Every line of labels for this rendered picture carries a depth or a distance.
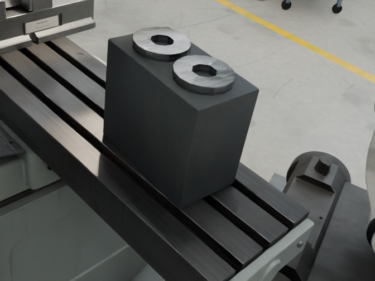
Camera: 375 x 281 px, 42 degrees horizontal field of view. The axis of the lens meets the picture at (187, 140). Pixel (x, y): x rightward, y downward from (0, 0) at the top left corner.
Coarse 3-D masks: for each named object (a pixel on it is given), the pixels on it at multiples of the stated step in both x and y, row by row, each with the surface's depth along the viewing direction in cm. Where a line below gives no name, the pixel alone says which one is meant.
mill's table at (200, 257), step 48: (48, 48) 108; (0, 96) 95; (48, 96) 94; (96, 96) 96; (48, 144) 87; (96, 144) 88; (96, 192) 80; (144, 192) 77; (240, 192) 81; (144, 240) 75; (192, 240) 71; (240, 240) 72; (288, 240) 75
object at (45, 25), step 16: (0, 0) 99; (64, 0) 113; (80, 0) 114; (0, 16) 100; (16, 16) 103; (32, 16) 106; (48, 16) 109; (64, 16) 112; (80, 16) 116; (0, 32) 102; (16, 32) 105; (32, 32) 109; (48, 32) 111; (64, 32) 113; (0, 48) 103; (16, 48) 105
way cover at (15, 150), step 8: (0, 128) 96; (0, 136) 94; (8, 136) 95; (0, 144) 91; (8, 144) 92; (16, 144) 93; (0, 152) 89; (8, 152) 90; (16, 152) 91; (24, 152) 92
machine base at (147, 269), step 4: (148, 264) 160; (144, 268) 159; (148, 268) 159; (152, 268) 159; (140, 272) 157; (144, 272) 157; (148, 272) 158; (152, 272) 158; (156, 272) 158; (136, 276) 156; (140, 276) 156; (144, 276) 156; (148, 276) 156; (152, 276) 157; (156, 276) 157; (160, 276) 157; (132, 280) 154; (136, 280) 154; (140, 280) 155; (144, 280) 155; (148, 280) 155; (152, 280) 155; (156, 280) 156; (160, 280) 156; (164, 280) 156
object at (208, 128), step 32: (160, 32) 77; (128, 64) 74; (160, 64) 72; (192, 64) 71; (224, 64) 72; (128, 96) 76; (160, 96) 70; (192, 96) 66; (224, 96) 68; (256, 96) 71; (128, 128) 80; (160, 128) 72; (192, 128) 66; (224, 128) 70; (160, 160) 75; (192, 160) 70; (224, 160) 76; (192, 192) 75
